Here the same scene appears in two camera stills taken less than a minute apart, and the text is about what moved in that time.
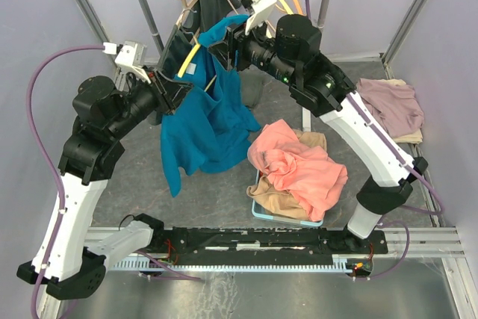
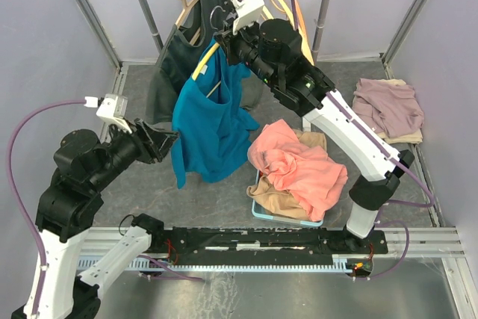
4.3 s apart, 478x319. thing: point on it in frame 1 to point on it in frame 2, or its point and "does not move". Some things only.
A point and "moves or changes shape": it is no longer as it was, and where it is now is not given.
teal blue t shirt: x=209 y=132 moves or changes shape
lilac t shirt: x=395 y=107 does not move
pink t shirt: x=297 y=168 does not move
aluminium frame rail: x=426 y=243 does not move
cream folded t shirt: x=414 y=137 does not move
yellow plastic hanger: x=187 y=61 to x=210 y=55
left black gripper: x=170 y=93 to x=154 y=144
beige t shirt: x=277 y=201 does not move
